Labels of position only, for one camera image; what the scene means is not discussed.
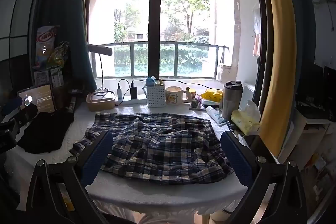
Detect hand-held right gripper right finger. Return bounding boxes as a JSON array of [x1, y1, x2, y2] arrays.
[[220, 131, 307, 224]]

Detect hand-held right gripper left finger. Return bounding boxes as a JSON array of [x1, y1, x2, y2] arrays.
[[26, 130, 114, 224]]

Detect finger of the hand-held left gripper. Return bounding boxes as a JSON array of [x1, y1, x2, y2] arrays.
[[13, 104, 38, 127], [1, 97, 24, 115]]

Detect blue plaid pants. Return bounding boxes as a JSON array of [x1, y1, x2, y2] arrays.
[[69, 112, 235, 185]]

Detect black tablet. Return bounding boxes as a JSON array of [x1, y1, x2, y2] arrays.
[[17, 84, 56, 114]]

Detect black cloth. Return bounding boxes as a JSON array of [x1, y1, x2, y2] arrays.
[[16, 111, 75, 154]]

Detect small printed box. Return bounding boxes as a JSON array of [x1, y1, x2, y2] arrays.
[[50, 68, 62, 87], [34, 71, 50, 86]]

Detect yellow tissue pack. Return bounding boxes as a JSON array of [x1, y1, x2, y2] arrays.
[[230, 99, 261, 135]]

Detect white spray bottle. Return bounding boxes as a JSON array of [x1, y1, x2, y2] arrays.
[[205, 106, 227, 126]]

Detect beige lunch box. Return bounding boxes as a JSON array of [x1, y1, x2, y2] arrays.
[[86, 91, 116, 112]]

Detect steel tumbler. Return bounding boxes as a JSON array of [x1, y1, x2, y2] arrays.
[[222, 80, 243, 119]]

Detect white power strip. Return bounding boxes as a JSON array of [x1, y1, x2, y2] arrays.
[[115, 94, 147, 106]]

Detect white textured tablecloth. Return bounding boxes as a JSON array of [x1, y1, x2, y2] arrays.
[[5, 102, 263, 215]]

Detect yellow green snack bag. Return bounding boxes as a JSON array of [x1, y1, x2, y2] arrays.
[[47, 42, 70, 68]]

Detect white red snack bag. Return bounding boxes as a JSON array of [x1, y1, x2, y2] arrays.
[[35, 25, 60, 69]]

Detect white perforated basket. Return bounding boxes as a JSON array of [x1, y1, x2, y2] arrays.
[[146, 84, 166, 108]]

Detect cream bear mug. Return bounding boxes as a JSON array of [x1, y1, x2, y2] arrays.
[[165, 86, 192, 106]]

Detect grey desk lamp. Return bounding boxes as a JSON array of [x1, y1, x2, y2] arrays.
[[87, 44, 113, 94]]

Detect dark teal curtain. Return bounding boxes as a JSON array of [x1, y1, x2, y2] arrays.
[[37, 0, 97, 93]]

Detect hanging striped cloth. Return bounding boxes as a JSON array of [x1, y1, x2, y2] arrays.
[[252, 34, 261, 57]]

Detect yellow curtain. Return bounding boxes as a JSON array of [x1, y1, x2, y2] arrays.
[[256, 0, 297, 159]]

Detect balcony railing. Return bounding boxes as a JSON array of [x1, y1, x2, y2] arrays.
[[88, 41, 229, 77]]

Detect hanging grey garment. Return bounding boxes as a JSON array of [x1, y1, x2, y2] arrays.
[[253, 11, 262, 34]]

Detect black cable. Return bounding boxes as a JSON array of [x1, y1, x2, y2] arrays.
[[131, 78, 210, 90]]

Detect dark window frame post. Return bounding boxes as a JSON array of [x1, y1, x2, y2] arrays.
[[147, 0, 164, 77]]

